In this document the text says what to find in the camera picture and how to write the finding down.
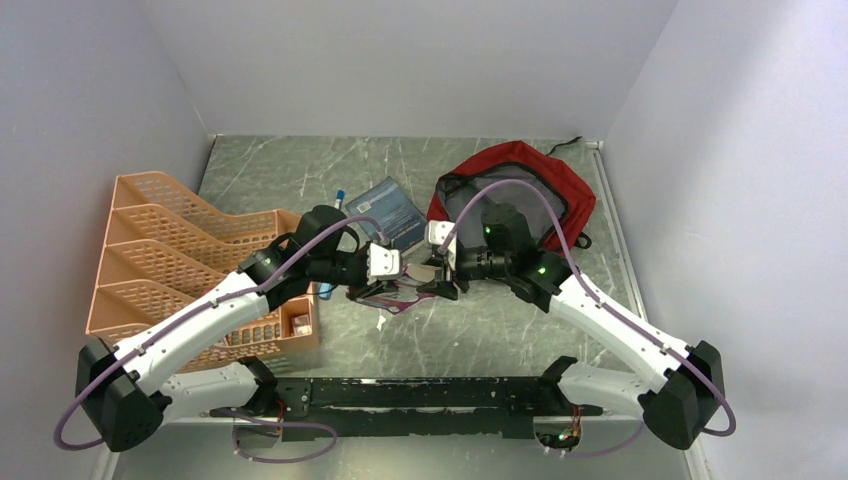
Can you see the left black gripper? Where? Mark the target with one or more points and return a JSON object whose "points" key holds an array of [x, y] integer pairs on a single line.
{"points": [[363, 281]]}

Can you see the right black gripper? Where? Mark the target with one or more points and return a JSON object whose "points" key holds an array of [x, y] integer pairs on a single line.
{"points": [[459, 247]]}

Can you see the purple sticker book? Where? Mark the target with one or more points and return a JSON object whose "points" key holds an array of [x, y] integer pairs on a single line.
{"points": [[394, 290]]}

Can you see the dark blue notebook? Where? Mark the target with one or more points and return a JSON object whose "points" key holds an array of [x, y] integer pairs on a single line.
{"points": [[387, 203]]}

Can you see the red student backpack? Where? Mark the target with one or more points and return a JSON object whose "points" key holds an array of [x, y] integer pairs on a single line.
{"points": [[519, 175]]}

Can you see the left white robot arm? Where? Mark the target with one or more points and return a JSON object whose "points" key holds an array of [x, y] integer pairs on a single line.
{"points": [[199, 318]]}

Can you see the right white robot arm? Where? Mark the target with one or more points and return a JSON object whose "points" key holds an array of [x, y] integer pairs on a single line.
{"points": [[616, 331]]}

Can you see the blue utility knife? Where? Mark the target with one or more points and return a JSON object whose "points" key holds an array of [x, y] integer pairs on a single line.
{"points": [[325, 291]]}

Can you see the small pink box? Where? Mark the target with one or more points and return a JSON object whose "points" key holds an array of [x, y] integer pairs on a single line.
{"points": [[301, 325]]}

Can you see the blue tipped white marker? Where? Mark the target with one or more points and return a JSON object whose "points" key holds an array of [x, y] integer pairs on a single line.
{"points": [[339, 199]]}

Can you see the orange plastic file organizer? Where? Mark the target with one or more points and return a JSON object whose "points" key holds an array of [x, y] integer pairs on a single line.
{"points": [[164, 248]]}

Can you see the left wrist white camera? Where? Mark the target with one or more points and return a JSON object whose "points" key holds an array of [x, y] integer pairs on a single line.
{"points": [[383, 263]]}

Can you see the wrist white camera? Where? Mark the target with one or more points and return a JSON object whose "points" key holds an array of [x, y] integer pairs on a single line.
{"points": [[383, 263], [442, 236]]}

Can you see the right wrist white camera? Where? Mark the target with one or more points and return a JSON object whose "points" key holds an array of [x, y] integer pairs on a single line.
{"points": [[442, 236]]}

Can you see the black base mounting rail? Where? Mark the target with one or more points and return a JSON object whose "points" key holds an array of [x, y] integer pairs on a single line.
{"points": [[358, 407]]}

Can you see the aluminium frame rail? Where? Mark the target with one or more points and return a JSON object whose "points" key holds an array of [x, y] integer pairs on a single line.
{"points": [[563, 437]]}

